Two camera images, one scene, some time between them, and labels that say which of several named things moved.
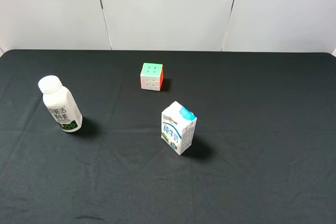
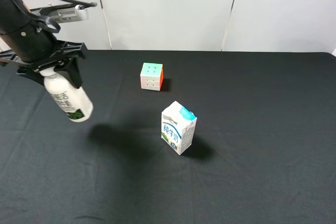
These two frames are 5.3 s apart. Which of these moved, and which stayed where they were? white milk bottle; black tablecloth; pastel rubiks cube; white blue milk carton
Moved: white milk bottle
Stayed: pastel rubiks cube; black tablecloth; white blue milk carton
